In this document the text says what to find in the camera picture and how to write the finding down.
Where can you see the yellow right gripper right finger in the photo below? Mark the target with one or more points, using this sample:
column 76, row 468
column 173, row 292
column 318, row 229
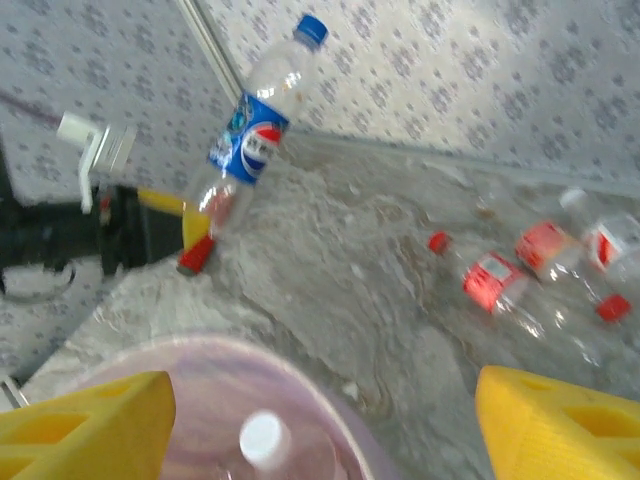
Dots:
column 560, row 430

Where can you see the pink plastic bucket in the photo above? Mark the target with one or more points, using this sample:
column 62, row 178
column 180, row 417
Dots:
column 200, row 380

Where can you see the large clear bottle white cap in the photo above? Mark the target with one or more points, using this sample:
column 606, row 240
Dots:
column 264, row 440

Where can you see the short bottle red-white label white cap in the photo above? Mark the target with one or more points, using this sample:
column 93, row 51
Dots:
column 607, row 245

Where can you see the Pepsi blue label water bottle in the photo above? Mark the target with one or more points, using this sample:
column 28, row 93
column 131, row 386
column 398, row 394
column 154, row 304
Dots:
column 255, row 140

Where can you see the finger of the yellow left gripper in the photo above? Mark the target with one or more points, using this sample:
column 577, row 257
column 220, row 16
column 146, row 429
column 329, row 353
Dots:
column 160, row 200
column 196, row 227

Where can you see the clear bottle red label red cap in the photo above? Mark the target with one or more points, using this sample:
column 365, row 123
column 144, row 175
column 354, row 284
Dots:
column 542, row 245
column 492, row 280

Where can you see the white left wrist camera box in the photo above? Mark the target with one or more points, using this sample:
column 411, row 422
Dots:
column 107, row 147

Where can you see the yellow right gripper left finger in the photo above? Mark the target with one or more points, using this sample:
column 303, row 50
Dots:
column 75, row 440

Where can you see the aluminium frame post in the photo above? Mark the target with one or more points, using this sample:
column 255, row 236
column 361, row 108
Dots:
column 212, row 47

